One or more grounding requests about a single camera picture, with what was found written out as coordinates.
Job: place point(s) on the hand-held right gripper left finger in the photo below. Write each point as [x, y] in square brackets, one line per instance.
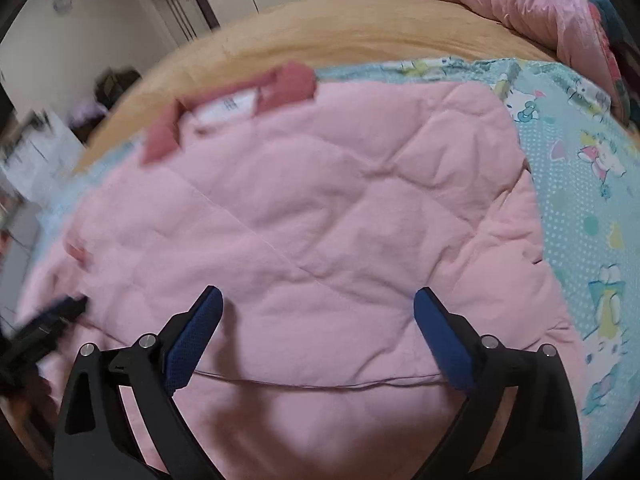
[192, 340]

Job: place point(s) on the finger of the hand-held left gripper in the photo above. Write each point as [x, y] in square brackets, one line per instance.
[62, 312]

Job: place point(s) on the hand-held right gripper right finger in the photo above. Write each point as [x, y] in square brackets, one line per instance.
[445, 340]

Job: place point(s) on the pink padded jacket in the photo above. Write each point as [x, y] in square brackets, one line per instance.
[325, 210]

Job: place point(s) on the white chest of drawers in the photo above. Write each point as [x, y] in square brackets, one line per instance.
[35, 155]

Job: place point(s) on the blue cartoon print sheet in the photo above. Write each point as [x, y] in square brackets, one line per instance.
[565, 200]

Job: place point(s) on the purple cloth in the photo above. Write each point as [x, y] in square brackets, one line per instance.
[87, 112]

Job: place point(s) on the dark backpack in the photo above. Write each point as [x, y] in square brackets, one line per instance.
[115, 85]

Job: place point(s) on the tan bed cover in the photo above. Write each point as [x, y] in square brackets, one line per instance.
[350, 30]

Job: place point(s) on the white door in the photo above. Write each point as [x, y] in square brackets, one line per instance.
[192, 0]

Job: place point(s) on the multicoloured floral pillow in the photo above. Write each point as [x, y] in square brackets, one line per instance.
[612, 25]

